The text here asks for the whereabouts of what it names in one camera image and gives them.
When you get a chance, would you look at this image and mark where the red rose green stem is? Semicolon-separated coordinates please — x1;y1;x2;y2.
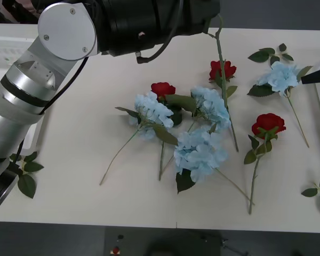
150;82;197;181
208;60;240;153
244;113;286;215

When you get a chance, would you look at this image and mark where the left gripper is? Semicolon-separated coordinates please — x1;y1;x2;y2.
159;0;221;41

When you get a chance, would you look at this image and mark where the person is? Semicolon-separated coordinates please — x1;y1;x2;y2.
0;0;45;25

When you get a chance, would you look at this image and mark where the shallow white box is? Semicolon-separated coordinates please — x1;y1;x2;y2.
0;35;46;157

